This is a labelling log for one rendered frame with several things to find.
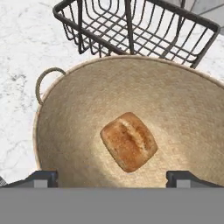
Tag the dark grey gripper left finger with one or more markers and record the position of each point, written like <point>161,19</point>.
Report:
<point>43,177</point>

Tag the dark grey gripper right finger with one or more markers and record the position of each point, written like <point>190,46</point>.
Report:
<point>180,176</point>

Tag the brown bread roll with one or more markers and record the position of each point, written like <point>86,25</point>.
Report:
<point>129,141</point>

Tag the beige woven basket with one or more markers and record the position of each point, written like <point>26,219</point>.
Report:
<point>180,99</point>

